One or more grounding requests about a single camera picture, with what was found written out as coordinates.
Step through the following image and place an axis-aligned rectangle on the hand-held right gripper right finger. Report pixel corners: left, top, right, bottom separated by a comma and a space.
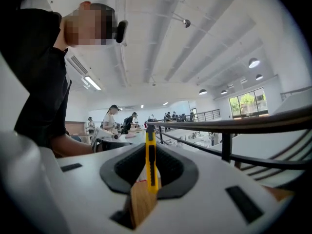
140, 143, 295, 234

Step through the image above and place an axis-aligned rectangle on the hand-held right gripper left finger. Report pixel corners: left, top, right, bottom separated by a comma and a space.
57, 142, 147, 234

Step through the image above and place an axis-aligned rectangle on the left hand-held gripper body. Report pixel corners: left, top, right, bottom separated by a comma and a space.
90, 126, 120, 146

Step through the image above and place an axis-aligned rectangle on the yellow small knife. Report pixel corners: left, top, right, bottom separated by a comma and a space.
145, 125, 159, 195

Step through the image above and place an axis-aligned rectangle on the person's left forearm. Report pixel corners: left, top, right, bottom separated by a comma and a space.
50, 132, 95, 158

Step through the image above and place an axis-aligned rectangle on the long ceiling light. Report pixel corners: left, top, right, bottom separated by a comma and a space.
84, 76, 102, 91

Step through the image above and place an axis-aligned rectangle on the ceiling air vent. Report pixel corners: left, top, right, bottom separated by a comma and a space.
65, 55, 90, 76

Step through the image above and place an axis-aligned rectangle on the black mezzanine railing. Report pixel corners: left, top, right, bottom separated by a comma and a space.
195, 109, 221, 122

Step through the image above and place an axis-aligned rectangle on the person's black clothed body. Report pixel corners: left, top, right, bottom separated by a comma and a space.
0, 8, 73, 154

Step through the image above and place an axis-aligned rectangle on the large window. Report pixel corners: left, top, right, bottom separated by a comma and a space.
228, 87, 269, 119

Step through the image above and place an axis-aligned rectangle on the person's head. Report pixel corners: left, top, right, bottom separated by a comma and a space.
62, 1, 120, 48

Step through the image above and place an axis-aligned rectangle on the black head-worn camera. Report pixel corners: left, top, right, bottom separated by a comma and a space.
114, 19, 129, 44

